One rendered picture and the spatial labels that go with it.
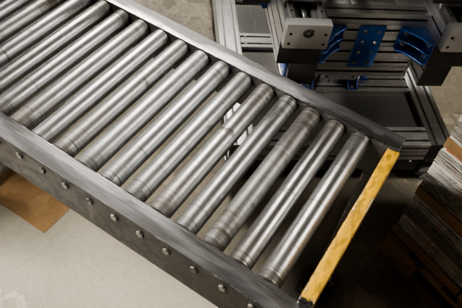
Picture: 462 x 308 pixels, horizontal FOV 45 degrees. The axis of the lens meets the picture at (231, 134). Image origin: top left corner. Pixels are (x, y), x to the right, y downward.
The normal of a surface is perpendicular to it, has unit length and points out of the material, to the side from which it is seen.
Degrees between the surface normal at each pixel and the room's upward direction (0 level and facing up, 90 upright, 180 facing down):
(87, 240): 0
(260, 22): 0
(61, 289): 0
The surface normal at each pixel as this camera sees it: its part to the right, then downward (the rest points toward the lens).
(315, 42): 0.08, 0.76
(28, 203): 0.10, -0.64
